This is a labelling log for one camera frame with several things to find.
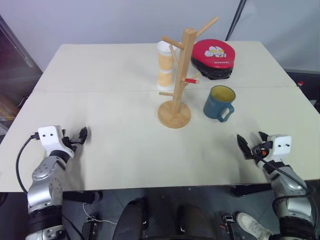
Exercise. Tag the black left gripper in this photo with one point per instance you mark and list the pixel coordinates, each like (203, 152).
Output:
(68, 142)

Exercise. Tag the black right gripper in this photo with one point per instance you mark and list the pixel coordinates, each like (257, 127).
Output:
(262, 149)

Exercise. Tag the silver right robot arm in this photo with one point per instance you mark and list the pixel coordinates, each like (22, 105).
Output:
(292, 190)

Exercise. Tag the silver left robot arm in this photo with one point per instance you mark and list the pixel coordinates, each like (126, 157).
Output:
(45, 180)

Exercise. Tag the wooden mug tree stand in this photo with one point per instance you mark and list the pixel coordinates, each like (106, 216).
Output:
(181, 75)

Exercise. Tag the blue mug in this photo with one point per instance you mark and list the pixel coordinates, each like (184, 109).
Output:
(216, 106)

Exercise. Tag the black object with red knob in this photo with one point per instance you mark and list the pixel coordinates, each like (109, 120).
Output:
(303, 83)

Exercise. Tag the white sneaker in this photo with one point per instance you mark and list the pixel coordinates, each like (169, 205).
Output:
(252, 226)

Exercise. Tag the red and black case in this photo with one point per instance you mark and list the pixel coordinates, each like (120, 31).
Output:
(212, 56)

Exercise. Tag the dark cabinet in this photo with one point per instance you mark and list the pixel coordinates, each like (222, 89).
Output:
(15, 65)

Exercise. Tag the stacked white paper cups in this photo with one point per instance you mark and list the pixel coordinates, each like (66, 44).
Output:
(165, 67)

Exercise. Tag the black stand pole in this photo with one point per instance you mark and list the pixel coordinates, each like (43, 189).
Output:
(234, 20)

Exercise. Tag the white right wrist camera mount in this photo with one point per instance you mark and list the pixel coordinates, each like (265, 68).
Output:
(281, 146)

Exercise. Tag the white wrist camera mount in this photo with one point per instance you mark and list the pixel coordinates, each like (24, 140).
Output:
(51, 138)
(281, 146)

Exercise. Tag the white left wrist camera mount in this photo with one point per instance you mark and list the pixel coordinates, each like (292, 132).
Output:
(51, 138)

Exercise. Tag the black table frame bar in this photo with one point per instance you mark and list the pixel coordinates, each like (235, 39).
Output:
(82, 197)
(250, 191)

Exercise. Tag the black floor bracket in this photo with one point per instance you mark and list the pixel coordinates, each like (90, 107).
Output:
(90, 226)
(231, 225)

